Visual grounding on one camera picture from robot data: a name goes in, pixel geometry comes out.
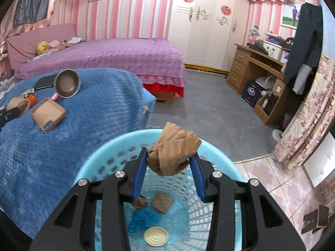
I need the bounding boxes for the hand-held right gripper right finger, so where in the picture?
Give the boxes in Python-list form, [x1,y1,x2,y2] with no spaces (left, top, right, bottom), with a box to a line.
[190,153,307,251]

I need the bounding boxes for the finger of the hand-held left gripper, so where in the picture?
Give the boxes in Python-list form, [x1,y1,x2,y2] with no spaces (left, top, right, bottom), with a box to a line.
[0,107,22,132]

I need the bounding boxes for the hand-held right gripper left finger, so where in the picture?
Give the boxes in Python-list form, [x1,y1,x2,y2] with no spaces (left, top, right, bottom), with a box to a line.
[30,148,148,251]

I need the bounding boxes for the tan stocking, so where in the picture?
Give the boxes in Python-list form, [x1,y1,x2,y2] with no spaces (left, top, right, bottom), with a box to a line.
[147,122,203,176]
[131,195,148,211]

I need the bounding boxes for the light blue plastic basket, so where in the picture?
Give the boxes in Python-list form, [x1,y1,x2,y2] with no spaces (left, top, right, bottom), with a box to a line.
[75,129,251,251]

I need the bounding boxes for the orange bottle cap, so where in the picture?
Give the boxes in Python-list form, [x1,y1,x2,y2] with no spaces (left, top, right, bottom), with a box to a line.
[25,93,38,108]

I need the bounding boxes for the brown cardboard piece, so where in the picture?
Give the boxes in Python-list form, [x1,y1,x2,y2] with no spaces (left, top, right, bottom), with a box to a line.
[152,192,175,215]

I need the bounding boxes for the blue plastic bag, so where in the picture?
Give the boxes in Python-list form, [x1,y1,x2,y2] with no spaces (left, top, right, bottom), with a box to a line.
[127,209,161,235]

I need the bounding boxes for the white round lid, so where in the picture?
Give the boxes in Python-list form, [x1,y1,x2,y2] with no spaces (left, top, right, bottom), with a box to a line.
[143,227,169,247]

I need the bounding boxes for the tan phone case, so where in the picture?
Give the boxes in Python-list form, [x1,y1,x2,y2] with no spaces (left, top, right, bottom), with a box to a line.
[31,97,67,133]

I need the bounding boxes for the black smartphone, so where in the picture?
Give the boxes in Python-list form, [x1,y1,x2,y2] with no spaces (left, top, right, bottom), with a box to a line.
[33,74,58,91]

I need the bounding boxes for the blue fleece blanket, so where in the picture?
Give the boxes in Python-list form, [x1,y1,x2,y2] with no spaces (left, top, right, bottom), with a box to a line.
[0,67,157,239]

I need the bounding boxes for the pink cup with steel inside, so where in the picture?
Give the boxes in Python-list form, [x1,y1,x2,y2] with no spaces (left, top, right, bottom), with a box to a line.
[51,69,81,101]

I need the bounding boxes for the yellow duck plush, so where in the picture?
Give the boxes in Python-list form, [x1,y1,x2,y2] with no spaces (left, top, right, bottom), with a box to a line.
[36,41,50,55]

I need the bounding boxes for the pink covered headboard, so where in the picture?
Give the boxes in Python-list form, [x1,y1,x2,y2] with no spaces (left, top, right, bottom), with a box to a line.
[6,23,78,70]

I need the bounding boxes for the pink satin curtain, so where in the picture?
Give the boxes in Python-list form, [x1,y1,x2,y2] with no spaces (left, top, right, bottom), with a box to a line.
[0,0,58,48]

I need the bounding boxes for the white standing fan base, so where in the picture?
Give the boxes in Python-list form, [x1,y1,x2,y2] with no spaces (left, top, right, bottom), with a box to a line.
[272,129,285,143]

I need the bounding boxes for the black printed box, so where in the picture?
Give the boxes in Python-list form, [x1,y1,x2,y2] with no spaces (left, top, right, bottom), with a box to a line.
[241,80,262,108]

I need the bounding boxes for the white round appliance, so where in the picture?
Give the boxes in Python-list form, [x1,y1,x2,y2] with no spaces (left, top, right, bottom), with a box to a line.
[255,76,278,92]

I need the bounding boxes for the wooden desk with drawers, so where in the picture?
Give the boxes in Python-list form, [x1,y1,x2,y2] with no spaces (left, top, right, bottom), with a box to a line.
[226,43,294,125]

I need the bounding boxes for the bed with purple dotted sheet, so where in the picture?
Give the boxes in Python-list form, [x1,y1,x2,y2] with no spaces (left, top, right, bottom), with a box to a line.
[13,38,187,103]

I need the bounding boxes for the grey curtain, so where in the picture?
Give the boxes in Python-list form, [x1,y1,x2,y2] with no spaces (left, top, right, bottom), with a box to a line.
[14,0,54,24]

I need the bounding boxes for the dark cardboard pieces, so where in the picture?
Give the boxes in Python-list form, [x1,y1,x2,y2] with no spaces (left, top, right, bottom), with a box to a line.
[301,204,330,235]

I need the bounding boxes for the white wardrobe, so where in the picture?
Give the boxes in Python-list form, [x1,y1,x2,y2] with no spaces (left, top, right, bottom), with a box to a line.
[167,0,249,72]

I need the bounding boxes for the white storage box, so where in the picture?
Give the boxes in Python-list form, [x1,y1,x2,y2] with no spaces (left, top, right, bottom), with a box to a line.
[262,40,285,61]

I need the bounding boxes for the desk lamp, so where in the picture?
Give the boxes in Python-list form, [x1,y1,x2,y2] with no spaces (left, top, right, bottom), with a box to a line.
[247,26,261,45]

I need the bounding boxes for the dark hanging jacket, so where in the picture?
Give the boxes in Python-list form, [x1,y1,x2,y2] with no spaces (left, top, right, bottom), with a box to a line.
[284,2,324,85]

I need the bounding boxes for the small framed photo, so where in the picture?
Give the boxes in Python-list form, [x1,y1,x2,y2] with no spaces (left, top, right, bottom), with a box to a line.
[280,1,305,29]

